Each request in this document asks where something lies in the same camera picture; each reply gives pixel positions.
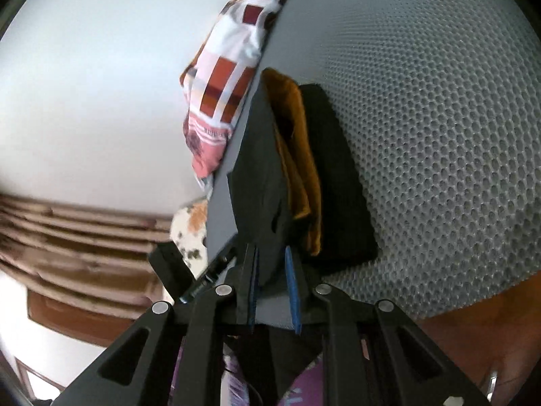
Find black pants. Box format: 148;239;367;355
228;68;378;287

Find brown striped curtain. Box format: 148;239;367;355
1;195;170;320

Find grey mesh mattress topper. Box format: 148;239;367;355
204;0;541;328

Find white orange floral pillow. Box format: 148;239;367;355
170;199;208;279

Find pink checked folded blanket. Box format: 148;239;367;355
180;0;286;191

